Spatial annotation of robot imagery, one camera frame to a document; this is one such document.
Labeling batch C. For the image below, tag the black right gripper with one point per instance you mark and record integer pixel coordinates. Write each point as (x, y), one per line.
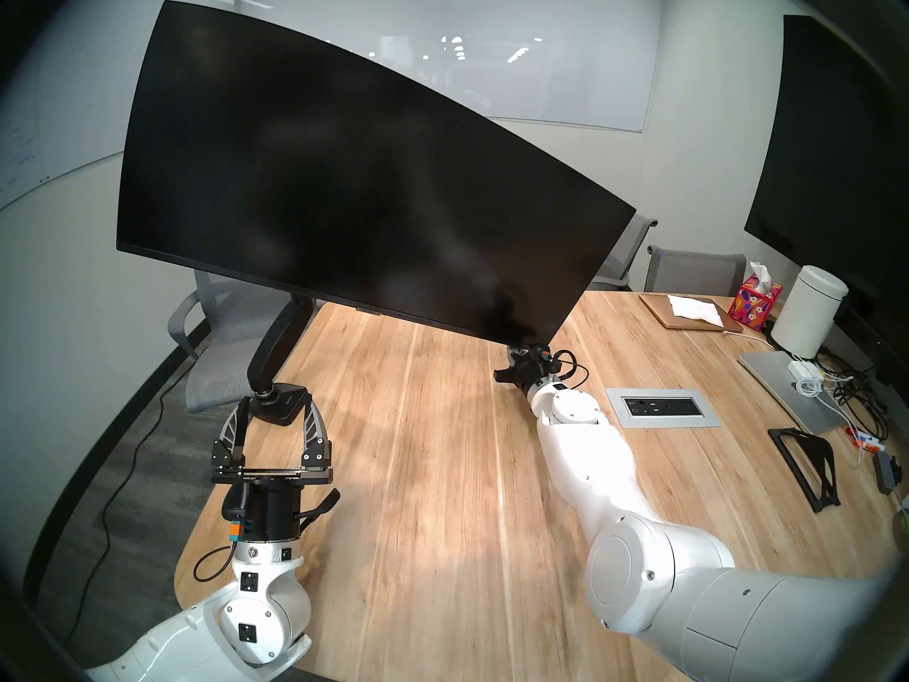
(532, 375)

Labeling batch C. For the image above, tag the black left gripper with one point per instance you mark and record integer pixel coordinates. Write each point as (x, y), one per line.
(270, 510)

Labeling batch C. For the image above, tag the curved black widescreen monitor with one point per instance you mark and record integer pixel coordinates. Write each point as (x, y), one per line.
(355, 190)

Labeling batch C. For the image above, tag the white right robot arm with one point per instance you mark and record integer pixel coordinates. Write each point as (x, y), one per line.
(589, 460)

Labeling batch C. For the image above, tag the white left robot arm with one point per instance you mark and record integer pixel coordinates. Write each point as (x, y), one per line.
(263, 616)

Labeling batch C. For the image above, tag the grey mesh chair with armrests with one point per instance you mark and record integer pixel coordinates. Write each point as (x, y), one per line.
(213, 375)

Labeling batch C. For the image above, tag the grey tilted office chair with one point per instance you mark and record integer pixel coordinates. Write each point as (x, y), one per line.
(625, 261)

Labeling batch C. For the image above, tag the grey low-back office chair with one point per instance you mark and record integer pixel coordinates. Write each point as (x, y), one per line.
(696, 272)

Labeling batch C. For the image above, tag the right wrist black connector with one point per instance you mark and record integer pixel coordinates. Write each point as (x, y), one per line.
(543, 357)

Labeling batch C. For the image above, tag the wrist black connector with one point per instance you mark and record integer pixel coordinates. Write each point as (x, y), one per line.
(543, 357)
(234, 503)

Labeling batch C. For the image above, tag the left wrist black connector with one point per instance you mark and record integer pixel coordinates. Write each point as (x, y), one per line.
(234, 503)

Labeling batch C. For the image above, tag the brown leather pad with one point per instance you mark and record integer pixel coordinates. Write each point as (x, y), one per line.
(664, 315)

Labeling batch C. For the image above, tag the silver table power outlet box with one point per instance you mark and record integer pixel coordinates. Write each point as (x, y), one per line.
(660, 407)

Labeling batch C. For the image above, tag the white paper napkin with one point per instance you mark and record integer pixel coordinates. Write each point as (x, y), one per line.
(696, 310)

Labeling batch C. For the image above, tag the colourful floral tissue box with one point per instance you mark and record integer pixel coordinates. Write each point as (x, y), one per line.
(754, 305)

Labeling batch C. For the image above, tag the silver closed laptop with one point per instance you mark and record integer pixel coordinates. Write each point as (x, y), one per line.
(781, 389)

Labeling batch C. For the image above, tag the white power adapter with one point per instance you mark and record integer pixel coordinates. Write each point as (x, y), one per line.
(802, 370)

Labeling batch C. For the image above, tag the white cylindrical bin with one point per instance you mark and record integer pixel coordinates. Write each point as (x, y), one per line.
(809, 311)

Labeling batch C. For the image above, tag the glass whiteboard without writing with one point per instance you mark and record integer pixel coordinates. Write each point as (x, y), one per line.
(568, 62)

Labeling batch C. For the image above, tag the black folding laptop stand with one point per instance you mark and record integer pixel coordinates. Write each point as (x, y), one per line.
(824, 474)

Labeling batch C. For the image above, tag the grey small adapter block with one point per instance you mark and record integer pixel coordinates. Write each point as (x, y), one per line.
(888, 471)

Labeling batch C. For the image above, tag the glass whiteboard with writing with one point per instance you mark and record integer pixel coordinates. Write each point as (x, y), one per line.
(57, 119)

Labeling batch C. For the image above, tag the green small object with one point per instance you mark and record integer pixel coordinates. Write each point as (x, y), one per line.
(902, 524)

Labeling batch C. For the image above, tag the large black wall television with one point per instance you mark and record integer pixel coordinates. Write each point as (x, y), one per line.
(824, 155)

